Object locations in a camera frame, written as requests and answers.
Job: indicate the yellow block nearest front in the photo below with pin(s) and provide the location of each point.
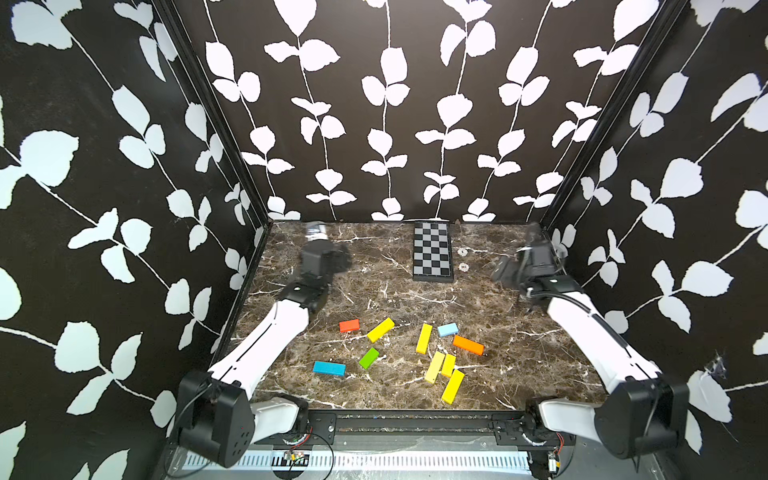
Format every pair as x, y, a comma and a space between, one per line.
452, 387

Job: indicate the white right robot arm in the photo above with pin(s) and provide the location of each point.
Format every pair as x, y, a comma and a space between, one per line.
645, 411

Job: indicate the light blue short block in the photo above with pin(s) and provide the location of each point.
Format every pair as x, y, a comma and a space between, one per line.
449, 329

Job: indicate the small yellow block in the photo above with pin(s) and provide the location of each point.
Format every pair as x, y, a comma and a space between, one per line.
448, 366

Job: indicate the teal long block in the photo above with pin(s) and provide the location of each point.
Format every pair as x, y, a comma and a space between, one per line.
329, 368

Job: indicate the white slotted cable duct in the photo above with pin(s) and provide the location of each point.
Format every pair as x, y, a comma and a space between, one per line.
511, 462

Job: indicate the black grey checkerboard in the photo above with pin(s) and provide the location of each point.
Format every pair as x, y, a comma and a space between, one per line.
432, 259

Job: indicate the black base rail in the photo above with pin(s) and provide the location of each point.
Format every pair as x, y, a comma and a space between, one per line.
372, 432

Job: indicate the yellow block left of cluster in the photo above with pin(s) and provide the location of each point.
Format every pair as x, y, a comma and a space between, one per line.
435, 367

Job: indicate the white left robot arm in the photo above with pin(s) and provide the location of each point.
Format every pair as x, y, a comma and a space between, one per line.
216, 418

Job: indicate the yellow upright block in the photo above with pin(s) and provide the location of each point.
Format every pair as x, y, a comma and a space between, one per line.
424, 339

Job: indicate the green block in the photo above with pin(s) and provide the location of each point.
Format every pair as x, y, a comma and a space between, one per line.
369, 358

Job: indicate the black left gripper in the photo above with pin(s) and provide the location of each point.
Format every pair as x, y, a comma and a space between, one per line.
342, 258

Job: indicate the yellow long block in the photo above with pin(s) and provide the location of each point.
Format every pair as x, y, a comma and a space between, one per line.
380, 330

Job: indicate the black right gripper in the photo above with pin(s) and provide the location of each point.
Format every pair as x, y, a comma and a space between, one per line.
505, 276

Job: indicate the orange long block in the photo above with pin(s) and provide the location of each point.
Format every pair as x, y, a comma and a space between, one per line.
468, 345

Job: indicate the red short block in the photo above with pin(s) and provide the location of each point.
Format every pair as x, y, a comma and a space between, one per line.
349, 326

